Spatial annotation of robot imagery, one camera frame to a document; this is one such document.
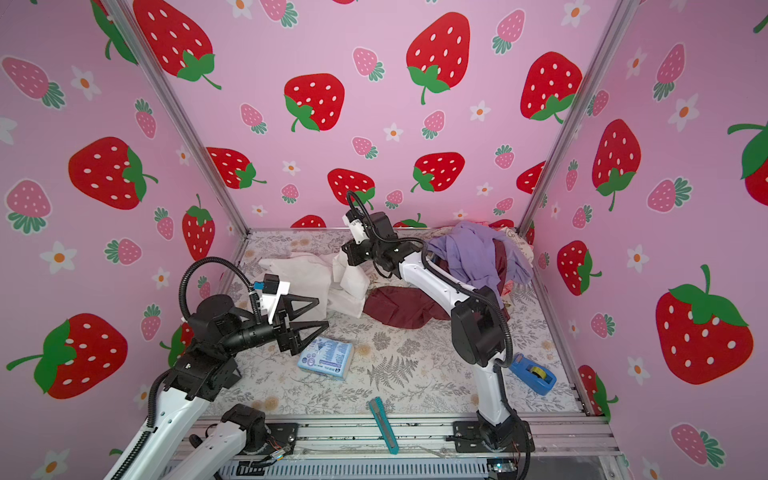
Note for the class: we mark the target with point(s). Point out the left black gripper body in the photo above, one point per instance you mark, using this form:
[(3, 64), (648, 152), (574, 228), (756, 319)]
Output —
[(259, 336)]

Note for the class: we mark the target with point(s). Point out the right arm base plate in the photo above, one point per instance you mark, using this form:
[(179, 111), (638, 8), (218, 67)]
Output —
[(477, 436)]

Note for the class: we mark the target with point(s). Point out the blue tape dispenser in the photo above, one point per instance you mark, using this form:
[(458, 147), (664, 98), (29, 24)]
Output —
[(535, 376)]

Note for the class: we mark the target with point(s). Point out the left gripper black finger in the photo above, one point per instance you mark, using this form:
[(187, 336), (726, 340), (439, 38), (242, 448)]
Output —
[(297, 336), (291, 307)]

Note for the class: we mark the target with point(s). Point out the lavender cloth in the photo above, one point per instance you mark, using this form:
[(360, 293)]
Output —
[(468, 251)]

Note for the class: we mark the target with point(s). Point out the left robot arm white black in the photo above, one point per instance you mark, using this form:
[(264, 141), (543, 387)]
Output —
[(221, 330)]

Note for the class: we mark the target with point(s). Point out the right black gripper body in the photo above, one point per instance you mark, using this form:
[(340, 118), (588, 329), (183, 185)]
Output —
[(363, 251)]

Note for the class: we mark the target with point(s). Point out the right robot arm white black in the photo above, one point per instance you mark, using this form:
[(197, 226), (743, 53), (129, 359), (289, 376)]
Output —
[(479, 331)]

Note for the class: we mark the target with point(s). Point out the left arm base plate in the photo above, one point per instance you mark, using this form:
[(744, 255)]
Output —
[(271, 440)]

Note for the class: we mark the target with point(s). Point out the maroon cloth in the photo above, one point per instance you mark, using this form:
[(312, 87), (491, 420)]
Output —
[(411, 308)]

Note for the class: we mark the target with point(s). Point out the blue tissue pack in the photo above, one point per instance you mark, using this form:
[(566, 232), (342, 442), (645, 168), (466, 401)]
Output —
[(327, 357)]

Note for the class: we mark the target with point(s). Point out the pink floral cloth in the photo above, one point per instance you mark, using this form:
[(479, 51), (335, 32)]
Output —
[(525, 248)]

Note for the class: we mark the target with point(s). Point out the white cloth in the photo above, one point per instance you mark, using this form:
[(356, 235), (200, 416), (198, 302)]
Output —
[(338, 286)]

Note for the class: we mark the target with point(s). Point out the teal utility knife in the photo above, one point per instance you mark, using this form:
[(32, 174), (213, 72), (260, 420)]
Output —
[(377, 409)]

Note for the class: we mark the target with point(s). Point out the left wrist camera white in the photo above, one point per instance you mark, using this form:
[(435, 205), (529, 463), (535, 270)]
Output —
[(266, 293)]

